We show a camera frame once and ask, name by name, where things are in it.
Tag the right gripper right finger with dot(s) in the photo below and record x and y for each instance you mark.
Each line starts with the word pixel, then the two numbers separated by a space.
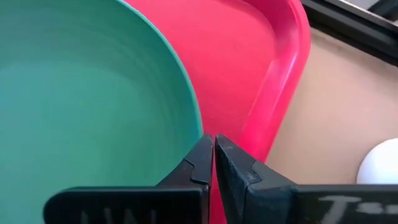
pixel 280 205

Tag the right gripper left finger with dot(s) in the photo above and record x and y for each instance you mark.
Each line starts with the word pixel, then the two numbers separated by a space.
pixel 140 205

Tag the green round plate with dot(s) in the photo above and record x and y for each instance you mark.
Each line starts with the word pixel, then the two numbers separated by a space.
pixel 77 109

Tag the red plastic tray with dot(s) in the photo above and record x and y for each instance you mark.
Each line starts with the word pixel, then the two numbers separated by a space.
pixel 236 62

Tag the snake plant in white pot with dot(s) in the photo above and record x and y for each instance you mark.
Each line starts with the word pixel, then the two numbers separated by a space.
pixel 382 165

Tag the black aluminium table frame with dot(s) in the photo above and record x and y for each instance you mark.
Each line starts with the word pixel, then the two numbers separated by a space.
pixel 348 31

